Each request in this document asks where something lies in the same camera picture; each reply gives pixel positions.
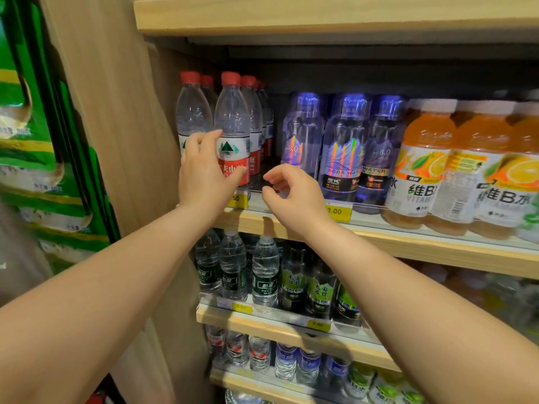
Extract red white label water bottle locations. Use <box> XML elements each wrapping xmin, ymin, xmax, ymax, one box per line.
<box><xmin>205</xmin><ymin>325</ymin><xmax>229</xmax><ymax>363</ymax></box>
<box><xmin>248</xmin><ymin>335</ymin><xmax>272</xmax><ymax>374</ymax></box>
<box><xmin>225</xmin><ymin>329</ymin><xmax>250</xmax><ymax>367</ymax></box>

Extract strip of green food packets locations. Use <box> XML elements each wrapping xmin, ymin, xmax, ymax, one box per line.
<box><xmin>0</xmin><ymin>0</ymin><xmax>124</xmax><ymax>275</ymax></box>

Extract person's right forearm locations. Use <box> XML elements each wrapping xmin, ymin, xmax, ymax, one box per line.
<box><xmin>306</xmin><ymin>224</ymin><xmax>539</xmax><ymax>404</ymax></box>

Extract row of yellow vitamin drinks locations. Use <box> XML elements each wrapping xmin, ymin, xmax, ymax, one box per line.
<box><xmin>344</xmin><ymin>360</ymin><xmax>427</xmax><ymax>404</ymax></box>

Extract person's right hand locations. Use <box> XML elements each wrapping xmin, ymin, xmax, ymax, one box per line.
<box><xmin>262</xmin><ymin>163</ymin><xmax>336</xmax><ymax>243</ymax></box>

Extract purple blue label bottle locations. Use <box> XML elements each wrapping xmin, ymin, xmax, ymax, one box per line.
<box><xmin>281</xmin><ymin>91</ymin><xmax>327</xmax><ymax>180</ymax></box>
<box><xmin>318</xmin><ymin>93</ymin><xmax>372</xmax><ymax>205</ymax></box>
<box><xmin>353</xmin><ymin>94</ymin><xmax>408</xmax><ymax>216</ymax></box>

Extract red cap water bottle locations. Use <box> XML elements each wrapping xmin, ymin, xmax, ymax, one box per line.
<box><xmin>213</xmin><ymin>71</ymin><xmax>253</xmax><ymax>195</ymax></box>

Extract row of dark green-label bottles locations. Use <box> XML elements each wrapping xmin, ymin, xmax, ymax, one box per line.
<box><xmin>277</xmin><ymin>242</ymin><xmax>364</xmax><ymax>328</ymax></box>

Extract person's left hand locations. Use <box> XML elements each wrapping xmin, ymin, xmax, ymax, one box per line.
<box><xmin>178</xmin><ymin>129</ymin><xmax>248</xmax><ymax>215</ymax></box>

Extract row of red label waters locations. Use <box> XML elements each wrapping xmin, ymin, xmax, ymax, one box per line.
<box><xmin>175</xmin><ymin>70</ymin><xmax>276</xmax><ymax>195</ymax></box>

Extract black label water jug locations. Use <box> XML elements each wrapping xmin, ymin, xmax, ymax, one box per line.
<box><xmin>225</xmin><ymin>388</ymin><xmax>263</xmax><ymax>404</ymax></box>

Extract row of white cap waters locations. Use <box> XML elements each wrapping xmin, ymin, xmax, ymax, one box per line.
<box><xmin>193</xmin><ymin>228</ymin><xmax>282</xmax><ymax>315</ymax></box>

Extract row of blue label bottles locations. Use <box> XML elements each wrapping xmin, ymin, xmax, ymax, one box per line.
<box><xmin>274</xmin><ymin>341</ymin><xmax>351</xmax><ymax>387</ymax></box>

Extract person's left forearm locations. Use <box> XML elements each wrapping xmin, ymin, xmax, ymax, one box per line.
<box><xmin>0</xmin><ymin>205</ymin><xmax>220</xmax><ymax>404</ymax></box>

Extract wooden store shelves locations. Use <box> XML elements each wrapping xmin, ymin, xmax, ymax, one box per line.
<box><xmin>39</xmin><ymin>0</ymin><xmax>539</xmax><ymax>404</ymax></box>

